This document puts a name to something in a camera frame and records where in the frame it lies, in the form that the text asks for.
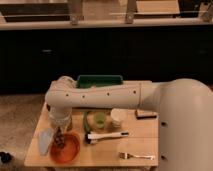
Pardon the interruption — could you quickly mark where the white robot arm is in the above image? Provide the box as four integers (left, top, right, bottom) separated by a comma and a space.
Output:
45, 77, 213, 171

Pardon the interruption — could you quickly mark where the white paper cup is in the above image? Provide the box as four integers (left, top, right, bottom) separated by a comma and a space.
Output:
110, 109, 127, 127

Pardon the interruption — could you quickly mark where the small metal cup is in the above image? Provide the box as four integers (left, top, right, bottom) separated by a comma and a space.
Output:
65, 120, 73, 131

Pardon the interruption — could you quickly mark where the black wooden block brush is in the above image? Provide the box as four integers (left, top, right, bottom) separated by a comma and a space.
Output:
135, 110, 157, 119

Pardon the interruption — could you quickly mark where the red plastic bowl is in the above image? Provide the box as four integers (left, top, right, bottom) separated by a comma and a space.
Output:
49, 132, 80, 164

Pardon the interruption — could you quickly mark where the dark purple grape bunch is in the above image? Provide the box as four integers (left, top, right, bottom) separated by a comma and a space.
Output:
53, 127, 65, 149

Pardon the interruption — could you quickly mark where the black object on floor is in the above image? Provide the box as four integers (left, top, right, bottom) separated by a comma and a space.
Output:
0, 152, 12, 164

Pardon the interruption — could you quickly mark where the green plastic tray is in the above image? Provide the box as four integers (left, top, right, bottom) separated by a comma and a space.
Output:
76, 75, 123, 89

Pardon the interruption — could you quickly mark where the light green cup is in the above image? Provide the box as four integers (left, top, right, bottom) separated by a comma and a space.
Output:
93, 112, 106, 129

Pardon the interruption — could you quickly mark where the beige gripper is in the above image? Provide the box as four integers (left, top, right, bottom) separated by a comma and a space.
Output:
49, 107, 72, 128

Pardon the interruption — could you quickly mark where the green cucumber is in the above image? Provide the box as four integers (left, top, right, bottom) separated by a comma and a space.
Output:
83, 111, 92, 132

